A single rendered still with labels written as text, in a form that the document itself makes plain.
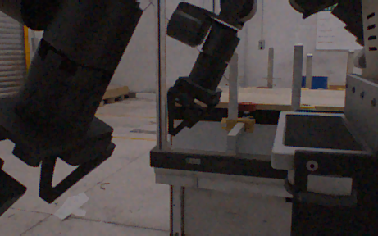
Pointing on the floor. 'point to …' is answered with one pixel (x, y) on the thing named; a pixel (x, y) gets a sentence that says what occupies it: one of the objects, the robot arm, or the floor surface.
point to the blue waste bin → (316, 82)
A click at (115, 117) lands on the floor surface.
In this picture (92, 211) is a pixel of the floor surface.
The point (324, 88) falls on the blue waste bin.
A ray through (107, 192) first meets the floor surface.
